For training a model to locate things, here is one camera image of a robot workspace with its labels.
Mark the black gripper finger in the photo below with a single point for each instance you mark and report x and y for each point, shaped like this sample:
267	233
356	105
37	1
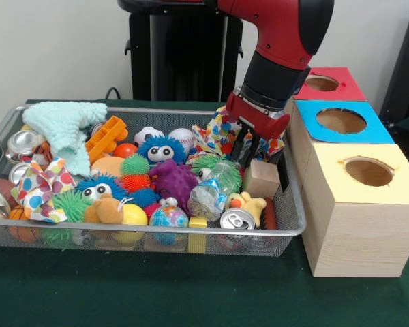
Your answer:
239	143
251	150

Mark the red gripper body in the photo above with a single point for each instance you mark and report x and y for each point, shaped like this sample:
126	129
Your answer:
262	122

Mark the polka-dot colourful cloth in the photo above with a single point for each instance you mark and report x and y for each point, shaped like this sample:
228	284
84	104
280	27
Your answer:
214	134
41	190

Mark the clear bottle with blue label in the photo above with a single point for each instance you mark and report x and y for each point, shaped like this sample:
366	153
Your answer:
208	199

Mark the orange plastic block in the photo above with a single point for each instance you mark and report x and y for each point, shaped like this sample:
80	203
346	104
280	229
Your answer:
105	138

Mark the mint waffle cloth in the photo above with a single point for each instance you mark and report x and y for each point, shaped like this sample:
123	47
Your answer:
61	129

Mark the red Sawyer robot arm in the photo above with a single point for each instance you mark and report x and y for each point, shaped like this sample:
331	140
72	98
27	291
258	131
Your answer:
279	34

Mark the metal mesh bin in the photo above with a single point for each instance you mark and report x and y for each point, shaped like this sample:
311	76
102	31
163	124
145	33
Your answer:
242	245

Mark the wooden three-hole box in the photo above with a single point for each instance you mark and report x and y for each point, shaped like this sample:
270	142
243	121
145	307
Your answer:
361	238

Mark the silver drink can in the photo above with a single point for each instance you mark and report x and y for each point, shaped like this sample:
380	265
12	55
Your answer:
237	219

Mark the purple spiky rubber toy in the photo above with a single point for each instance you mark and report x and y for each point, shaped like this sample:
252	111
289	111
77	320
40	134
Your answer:
174	180

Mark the globe print ball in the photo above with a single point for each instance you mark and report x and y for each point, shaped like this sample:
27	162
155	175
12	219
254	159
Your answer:
168	216

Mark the brown teddy bear plush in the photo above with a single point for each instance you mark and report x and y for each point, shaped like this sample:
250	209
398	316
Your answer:
102	209

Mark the dark green tablecloth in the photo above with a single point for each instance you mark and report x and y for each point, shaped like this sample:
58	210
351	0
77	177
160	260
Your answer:
156	293

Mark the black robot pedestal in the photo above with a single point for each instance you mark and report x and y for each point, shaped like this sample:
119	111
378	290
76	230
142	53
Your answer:
184	51

